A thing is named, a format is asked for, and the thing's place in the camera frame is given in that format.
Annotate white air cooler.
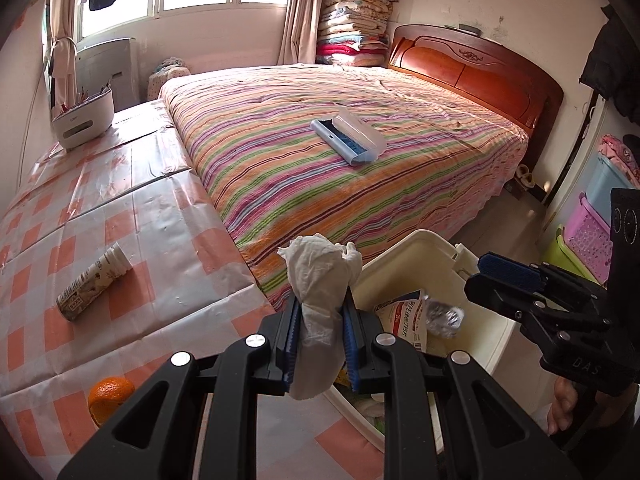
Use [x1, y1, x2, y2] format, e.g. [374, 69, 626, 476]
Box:
[75, 37, 140, 111]

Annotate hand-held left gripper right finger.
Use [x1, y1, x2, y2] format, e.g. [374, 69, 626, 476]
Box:
[341, 295, 583, 480]

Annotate striped bed blanket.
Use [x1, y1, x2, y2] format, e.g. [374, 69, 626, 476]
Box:
[157, 62, 531, 311]

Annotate person's right hand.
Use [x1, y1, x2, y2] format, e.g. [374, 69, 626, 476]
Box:
[547, 375, 583, 436]

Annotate pair of slippers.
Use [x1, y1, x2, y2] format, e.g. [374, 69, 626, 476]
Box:
[515, 162, 536, 192]

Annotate blue storage box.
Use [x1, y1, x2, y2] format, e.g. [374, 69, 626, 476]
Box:
[584, 152, 640, 221]

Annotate cream plastic bin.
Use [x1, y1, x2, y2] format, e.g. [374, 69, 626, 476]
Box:
[320, 229, 518, 461]

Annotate printed tablet tube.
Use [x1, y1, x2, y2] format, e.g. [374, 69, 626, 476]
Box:
[56, 241, 132, 323]

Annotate white blue bed brush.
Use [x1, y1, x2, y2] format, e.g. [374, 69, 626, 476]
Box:
[310, 106, 386, 167]

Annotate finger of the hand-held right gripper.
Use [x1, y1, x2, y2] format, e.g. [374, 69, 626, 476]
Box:
[463, 272, 561, 331]
[476, 253, 601, 301]

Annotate beige curtain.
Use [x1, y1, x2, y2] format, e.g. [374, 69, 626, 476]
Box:
[277, 0, 326, 66]
[47, 0, 83, 41]

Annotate orange fruit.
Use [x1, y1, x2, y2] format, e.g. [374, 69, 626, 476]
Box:
[87, 376, 137, 428]

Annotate white hanging cloth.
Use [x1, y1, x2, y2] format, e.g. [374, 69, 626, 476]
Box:
[47, 35, 78, 81]

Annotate cloth covered stool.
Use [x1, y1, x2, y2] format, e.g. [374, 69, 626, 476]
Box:
[147, 56, 193, 103]

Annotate dark hanging jacket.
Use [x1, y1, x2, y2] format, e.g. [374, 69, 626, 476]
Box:
[580, 5, 640, 126]

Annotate white red medicine box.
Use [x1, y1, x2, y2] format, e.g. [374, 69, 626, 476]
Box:
[372, 290, 431, 356]

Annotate pink plastic basket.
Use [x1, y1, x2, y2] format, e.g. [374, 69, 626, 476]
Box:
[564, 192, 616, 271]

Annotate white tissue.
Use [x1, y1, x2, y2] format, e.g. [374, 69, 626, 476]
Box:
[276, 234, 363, 402]

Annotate white desk organizer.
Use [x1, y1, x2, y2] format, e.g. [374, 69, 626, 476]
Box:
[51, 85, 116, 151]

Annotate green plastic basket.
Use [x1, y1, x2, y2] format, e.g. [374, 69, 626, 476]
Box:
[542, 227, 601, 286]

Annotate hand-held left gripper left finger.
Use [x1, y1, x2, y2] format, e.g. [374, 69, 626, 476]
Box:
[56, 294, 303, 480]

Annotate wooden bed headboard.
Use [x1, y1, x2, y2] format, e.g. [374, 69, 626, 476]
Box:
[387, 23, 565, 171]

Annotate stack of folded quilts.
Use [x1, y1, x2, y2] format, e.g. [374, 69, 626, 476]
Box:
[315, 0, 393, 68]

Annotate pink folded clothes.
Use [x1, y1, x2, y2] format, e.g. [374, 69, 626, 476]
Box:
[597, 133, 640, 188]

